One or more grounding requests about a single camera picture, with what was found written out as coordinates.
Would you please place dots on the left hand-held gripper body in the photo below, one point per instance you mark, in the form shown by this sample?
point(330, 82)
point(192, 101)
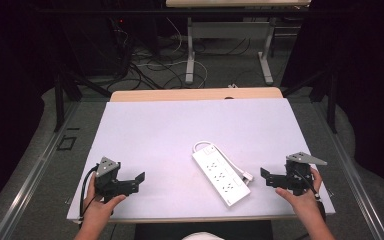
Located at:
point(108, 181)

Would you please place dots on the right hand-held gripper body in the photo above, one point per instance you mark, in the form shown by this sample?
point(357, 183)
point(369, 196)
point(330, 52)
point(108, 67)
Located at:
point(296, 176)

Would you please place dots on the person's right hand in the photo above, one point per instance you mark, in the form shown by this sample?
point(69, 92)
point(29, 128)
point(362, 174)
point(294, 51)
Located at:
point(305, 205)

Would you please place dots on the person's left hand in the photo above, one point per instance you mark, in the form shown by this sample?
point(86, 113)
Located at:
point(96, 210)

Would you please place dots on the white power strip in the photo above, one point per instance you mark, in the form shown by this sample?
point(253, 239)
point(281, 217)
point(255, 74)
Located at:
point(221, 180)

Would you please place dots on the white table mat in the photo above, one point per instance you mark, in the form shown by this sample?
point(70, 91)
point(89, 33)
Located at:
point(166, 133)

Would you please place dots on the black floor socket plate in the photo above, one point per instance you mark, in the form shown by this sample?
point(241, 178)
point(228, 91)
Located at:
point(66, 143)

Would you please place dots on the person's dark clothing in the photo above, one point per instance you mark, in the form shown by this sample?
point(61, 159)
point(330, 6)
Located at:
point(203, 231)

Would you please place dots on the black metal stand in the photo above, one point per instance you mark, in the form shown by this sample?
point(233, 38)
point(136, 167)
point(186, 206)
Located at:
point(331, 100)
point(60, 103)

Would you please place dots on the wooden table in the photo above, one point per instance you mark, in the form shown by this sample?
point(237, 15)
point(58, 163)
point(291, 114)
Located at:
point(180, 94)

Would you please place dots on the dark equipment cabinet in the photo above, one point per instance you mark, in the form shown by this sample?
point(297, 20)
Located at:
point(93, 43)

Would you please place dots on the white metal-legged desk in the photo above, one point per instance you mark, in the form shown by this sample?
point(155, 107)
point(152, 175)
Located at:
point(230, 30)

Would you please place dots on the black horizontal bar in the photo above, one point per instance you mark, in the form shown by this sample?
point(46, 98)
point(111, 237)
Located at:
point(166, 10)

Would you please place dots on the aluminium floor rail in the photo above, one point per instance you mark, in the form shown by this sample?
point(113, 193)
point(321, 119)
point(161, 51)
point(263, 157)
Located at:
point(26, 186)
point(356, 186)

